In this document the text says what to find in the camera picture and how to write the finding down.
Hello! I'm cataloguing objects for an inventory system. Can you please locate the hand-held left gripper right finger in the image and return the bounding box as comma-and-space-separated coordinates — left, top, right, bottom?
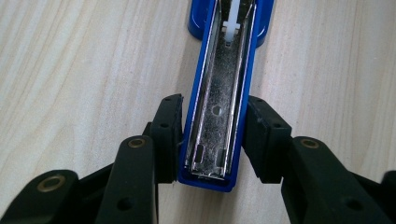
242, 95, 391, 224

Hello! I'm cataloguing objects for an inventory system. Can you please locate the blue stapler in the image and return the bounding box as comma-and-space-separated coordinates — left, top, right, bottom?
177, 0, 276, 193

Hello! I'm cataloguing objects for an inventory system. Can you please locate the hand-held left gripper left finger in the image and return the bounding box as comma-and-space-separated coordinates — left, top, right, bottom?
94, 93, 185, 224

